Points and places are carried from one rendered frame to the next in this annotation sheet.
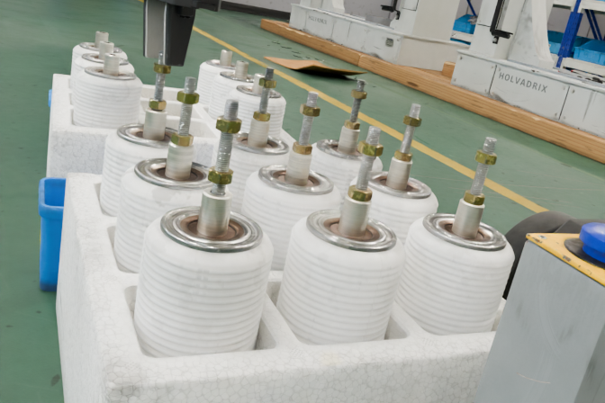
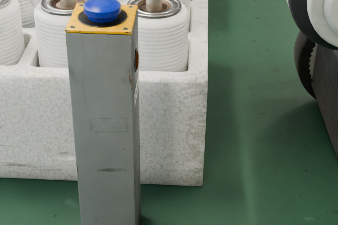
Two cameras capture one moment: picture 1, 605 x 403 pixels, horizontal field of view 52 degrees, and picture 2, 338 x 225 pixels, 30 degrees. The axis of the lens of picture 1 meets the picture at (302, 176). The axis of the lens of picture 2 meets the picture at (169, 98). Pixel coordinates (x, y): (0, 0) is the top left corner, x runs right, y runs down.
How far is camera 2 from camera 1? 0.61 m
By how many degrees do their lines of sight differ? 31
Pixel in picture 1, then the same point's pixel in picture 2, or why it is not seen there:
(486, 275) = (147, 34)
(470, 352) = not seen: hidden behind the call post
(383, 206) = not seen: outside the picture
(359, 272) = (53, 26)
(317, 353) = (31, 70)
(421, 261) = not seen: hidden behind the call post
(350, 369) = (45, 79)
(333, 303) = (46, 44)
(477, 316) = (150, 60)
